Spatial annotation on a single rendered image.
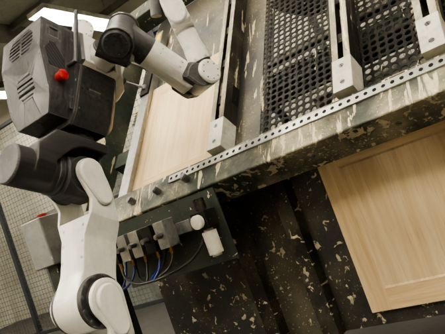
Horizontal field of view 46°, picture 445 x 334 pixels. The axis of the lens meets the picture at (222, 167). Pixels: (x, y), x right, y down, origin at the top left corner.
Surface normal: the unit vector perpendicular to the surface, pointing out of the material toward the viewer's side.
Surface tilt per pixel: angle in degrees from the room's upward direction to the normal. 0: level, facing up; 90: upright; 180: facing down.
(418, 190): 90
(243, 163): 51
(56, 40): 90
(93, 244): 90
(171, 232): 90
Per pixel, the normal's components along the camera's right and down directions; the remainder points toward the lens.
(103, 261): 0.76, -0.32
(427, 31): -0.64, -0.48
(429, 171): -0.54, 0.14
